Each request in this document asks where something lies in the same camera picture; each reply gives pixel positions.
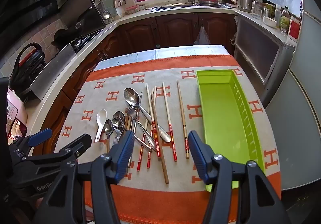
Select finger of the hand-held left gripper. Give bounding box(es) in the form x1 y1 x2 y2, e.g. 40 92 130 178
11 134 92 184
9 129 53 162

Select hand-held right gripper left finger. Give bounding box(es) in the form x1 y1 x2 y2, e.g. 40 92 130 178
38 131 136 224

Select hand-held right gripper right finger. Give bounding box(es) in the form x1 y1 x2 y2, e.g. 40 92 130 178
188 131 284 224

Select red-banded bamboo chopstick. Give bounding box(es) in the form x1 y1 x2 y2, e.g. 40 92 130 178
147 88 154 169
137 85 157 171
162 82 178 162
146 83 161 159

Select dark-patterned bamboo chopstick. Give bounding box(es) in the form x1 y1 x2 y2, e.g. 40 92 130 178
176 79 190 160

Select small steel spoon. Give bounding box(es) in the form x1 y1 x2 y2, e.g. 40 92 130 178
104 119 114 153

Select white ceramic spoon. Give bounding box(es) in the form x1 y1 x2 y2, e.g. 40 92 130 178
94 109 108 143

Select steel fork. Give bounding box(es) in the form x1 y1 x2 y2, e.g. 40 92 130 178
127 107 157 151

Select green plastic utensil tray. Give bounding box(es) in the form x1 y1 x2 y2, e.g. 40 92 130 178
195 69 265 192

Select large steel spoon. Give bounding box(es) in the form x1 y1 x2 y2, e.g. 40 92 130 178
124 88 172 143

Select red-rimmed small screen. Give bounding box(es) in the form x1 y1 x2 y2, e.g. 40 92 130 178
7 118 27 145

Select pink appliance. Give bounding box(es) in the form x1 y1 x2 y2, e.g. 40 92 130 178
6 88 28 136

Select orange beige printed blanket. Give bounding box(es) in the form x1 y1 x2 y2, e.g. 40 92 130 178
54 54 280 224

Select stainless steel stove guard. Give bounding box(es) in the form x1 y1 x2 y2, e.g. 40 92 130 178
19 43 77 101

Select black wok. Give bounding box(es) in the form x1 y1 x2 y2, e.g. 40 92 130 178
51 29 83 50

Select black gas stove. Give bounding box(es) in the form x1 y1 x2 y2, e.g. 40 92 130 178
69 29 104 54

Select grey refrigerator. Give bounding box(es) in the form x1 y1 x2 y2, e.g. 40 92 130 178
264 0 321 214

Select white plastic bag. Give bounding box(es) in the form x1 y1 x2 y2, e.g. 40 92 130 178
195 26 210 46

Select brown wooden base cabinets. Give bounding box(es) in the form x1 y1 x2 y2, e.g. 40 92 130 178
33 12 237 156

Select small steel teapot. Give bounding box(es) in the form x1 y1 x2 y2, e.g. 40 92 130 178
100 9 112 24

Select stainless steel backsplash panel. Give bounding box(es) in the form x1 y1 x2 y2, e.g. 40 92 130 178
59 0 106 39

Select white kitchen countertop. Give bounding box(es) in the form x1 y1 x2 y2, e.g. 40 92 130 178
24 3 239 144

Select pink patterned bowl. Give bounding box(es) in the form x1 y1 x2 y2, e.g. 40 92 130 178
125 4 139 15

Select steel sink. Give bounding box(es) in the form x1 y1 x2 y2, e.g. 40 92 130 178
150 3 235 12

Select white bowl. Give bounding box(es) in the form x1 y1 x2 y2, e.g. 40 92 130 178
262 16 277 28

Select red canister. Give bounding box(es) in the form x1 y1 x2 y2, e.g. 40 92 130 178
288 15 302 41

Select clear glass jar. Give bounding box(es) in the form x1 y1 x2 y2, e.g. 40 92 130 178
251 0 264 19

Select clear bottle green label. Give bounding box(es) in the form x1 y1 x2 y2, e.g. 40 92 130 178
279 6 291 34

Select white plastic bottle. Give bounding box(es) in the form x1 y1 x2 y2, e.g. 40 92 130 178
274 4 281 29

